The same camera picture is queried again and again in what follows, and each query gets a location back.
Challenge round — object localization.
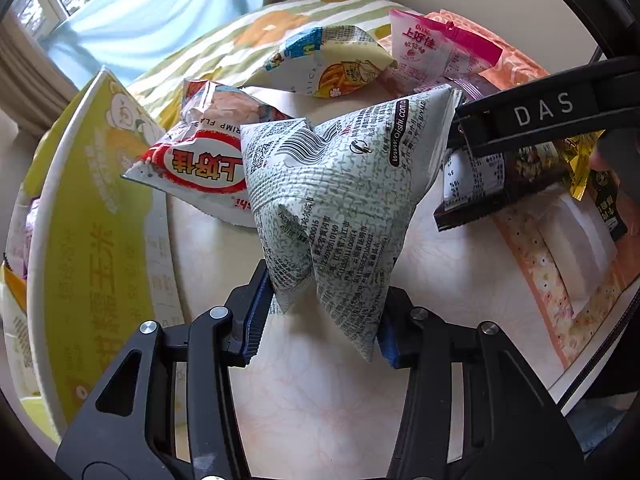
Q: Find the gold Pillows snack bag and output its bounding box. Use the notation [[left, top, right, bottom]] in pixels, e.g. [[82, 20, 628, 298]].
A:
[[554, 130, 603, 200]]

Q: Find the small dark green packet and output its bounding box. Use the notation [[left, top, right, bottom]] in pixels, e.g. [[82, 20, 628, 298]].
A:
[[587, 169, 627, 242]]

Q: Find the brown chocolate snack bag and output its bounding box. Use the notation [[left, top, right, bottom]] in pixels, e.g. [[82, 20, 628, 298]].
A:
[[434, 142, 570, 232]]

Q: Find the yellow green cardboard box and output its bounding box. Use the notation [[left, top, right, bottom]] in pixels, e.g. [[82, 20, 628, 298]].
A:
[[1, 70, 183, 441]]

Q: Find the pink white snack bag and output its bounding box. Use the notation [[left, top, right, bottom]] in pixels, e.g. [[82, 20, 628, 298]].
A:
[[390, 9, 502, 90]]

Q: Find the yellow blue sticks snack bag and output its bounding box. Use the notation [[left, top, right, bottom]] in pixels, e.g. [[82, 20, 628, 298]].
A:
[[254, 25, 394, 99]]

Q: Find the green printed snack bag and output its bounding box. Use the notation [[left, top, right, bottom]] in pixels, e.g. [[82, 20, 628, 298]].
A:
[[241, 84, 463, 360]]

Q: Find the red white shrimp chips bag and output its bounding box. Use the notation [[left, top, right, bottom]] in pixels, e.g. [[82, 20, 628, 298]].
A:
[[122, 79, 288, 228]]

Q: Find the orange floral bed sheet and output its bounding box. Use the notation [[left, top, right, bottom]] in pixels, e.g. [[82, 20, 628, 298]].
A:
[[164, 8, 640, 476]]

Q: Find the brown left curtain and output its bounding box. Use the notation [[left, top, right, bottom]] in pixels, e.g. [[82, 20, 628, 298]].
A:
[[0, 11, 78, 138]]

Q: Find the floral striped quilt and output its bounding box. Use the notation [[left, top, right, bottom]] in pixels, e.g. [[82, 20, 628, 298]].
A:
[[128, 0, 402, 129]]

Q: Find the light blue window cloth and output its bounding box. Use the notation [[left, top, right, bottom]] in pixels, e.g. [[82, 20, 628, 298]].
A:
[[41, 0, 262, 88]]

